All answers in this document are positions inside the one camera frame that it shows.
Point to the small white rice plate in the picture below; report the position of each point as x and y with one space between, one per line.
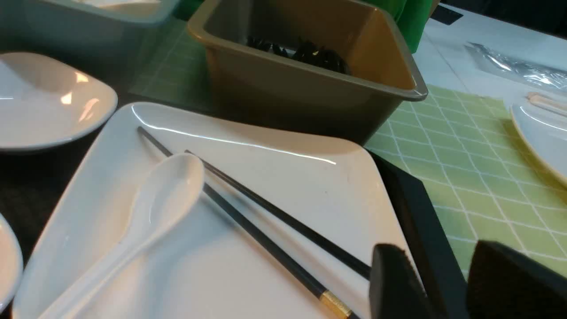
45 103

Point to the blue-grey plastic bin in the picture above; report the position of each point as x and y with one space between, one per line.
91 32

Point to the black chopstick upper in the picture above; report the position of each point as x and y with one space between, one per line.
331 248

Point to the black chopstick gold band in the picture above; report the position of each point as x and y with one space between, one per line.
324 295

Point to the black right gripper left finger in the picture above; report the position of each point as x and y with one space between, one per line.
395 291

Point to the clear plastic wrapper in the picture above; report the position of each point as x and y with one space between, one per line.
517 70

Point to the brown plastic bin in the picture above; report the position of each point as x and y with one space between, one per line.
279 92

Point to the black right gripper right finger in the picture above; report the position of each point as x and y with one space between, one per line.
505 284

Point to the black chopsticks pile in bin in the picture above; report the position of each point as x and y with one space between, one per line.
307 52

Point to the white ceramic soup spoon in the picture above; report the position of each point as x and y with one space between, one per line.
162 201

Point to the white plate far right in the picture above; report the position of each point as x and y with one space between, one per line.
541 122

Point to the small white dish near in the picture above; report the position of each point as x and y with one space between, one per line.
11 264

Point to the black serving tray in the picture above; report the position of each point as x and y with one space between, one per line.
68 206

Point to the green grid table mat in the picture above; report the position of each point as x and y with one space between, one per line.
483 181

